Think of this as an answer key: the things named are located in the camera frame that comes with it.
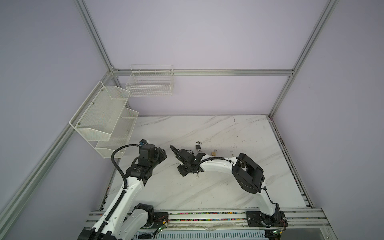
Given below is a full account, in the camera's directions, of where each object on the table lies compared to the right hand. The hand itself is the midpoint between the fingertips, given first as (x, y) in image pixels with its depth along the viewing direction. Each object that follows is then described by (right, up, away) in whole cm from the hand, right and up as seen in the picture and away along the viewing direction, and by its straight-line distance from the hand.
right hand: (180, 169), depth 91 cm
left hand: (-9, +12, -10) cm, 18 cm away
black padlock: (+11, +12, +11) cm, 20 cm away
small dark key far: (+11, +15, +14) cm, 23 cm away
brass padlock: (+22, +8, +8) cm, 24 cm away
